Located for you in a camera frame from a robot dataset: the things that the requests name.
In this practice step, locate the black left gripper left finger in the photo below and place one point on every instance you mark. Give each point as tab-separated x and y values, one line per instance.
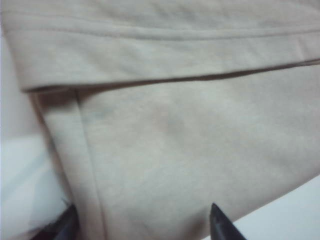
66	225

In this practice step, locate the beige T-shirt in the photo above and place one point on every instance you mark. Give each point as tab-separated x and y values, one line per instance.
175	125

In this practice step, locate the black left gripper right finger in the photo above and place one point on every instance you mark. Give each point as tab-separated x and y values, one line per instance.
222	225

